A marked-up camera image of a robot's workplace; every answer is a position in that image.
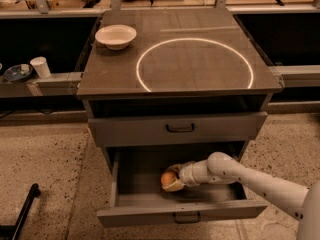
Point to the orange fruit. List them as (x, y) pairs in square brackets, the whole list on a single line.
[(167, 178)]

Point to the white ceramic bowl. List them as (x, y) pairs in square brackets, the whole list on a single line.
[(115, 37)]

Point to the black metal bar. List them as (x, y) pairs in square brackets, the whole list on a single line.
[(12, 232)]

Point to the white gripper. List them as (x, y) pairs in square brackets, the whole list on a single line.
[(186, 175)]

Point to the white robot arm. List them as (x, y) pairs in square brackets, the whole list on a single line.
[(300, 202)]

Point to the closed grey upper drawer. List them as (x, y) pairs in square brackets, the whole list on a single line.
[(150, 130)]

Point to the black drawer handle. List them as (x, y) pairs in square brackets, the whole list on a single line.
[(180, 129), (186, 218)]

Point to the black middle drawer handle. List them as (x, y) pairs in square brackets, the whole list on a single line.
[(186, 218)]

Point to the white paper cup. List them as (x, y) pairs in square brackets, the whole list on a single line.
[(41, 67)]

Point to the open grey middle drawer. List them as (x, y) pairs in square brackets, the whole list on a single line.
[(137, 197)]

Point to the black upper drawer handle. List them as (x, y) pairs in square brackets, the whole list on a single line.
[(180, 129)]

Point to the grey drawer cabinet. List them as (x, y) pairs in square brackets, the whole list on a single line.
[(182, 62)]

